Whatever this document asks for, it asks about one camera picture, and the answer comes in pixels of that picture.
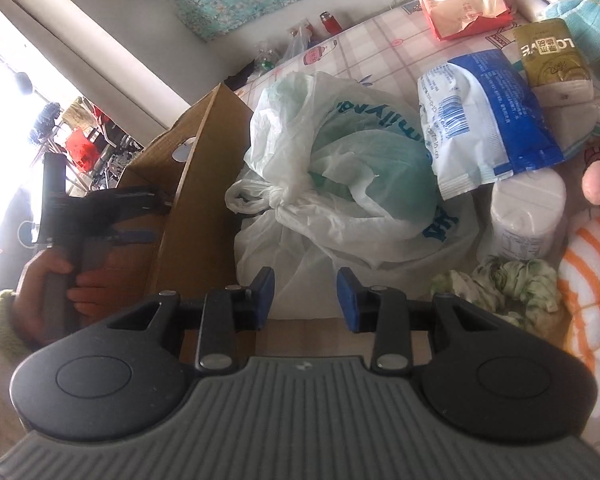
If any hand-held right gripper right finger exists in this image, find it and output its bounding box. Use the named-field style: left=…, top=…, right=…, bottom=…
left=337, top=267, right=501, bottom=375

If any red bag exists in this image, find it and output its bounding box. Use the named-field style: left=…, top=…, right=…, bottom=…
left=64, top=130, right=100, bottom=173

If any wheelchair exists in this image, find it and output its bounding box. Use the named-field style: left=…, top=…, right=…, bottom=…
left=94, top=130, right=147, bottom=183

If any red thermos bottle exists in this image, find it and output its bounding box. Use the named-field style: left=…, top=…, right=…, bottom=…
left=320, top=10, right=342, bottom=37

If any white yogurt cup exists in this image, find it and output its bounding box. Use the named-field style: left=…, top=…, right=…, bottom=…
left=489, top=169, right=568, bottom=264

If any person's left hand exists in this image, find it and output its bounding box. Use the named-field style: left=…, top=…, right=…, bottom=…
left=12, top=249, right=110, bottom=348

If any brown cardboard box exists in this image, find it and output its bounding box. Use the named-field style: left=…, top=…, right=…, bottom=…
left=117, top=82, right=262, bottom=322

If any blue hanging cloth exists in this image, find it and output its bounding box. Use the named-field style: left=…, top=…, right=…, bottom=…
left=27, top=102, right=62, bottom=145

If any blue white wipes packet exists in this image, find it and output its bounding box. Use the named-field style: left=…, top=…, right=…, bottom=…
left=417, top=50, right=566, bottom=202

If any white plastic bag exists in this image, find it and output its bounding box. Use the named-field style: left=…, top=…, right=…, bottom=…
left=225, top=71, right=481, bottom=322

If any green white scrunchie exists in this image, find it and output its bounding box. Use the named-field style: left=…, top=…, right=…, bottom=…
left=429, top=255, right=564, bottom=332

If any orange striped towel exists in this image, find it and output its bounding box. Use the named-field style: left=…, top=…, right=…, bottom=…
left=556, top=222, right=600, bottom=405

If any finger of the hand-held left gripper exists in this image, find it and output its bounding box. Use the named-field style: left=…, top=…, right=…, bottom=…
left=111, top=230, right=158, bottom=250
left=80, top=186, right=173, bottom=221

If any clear plastic bag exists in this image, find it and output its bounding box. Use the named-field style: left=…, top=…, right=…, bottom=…
left=279, top=25, right=315, bottom=67

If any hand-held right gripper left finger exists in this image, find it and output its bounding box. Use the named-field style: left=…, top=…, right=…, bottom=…
left=105, top=267, right=276, bottom=373

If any printed bed sheet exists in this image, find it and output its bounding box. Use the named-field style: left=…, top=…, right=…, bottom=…
left=230, top=0, right=600, bottom=411

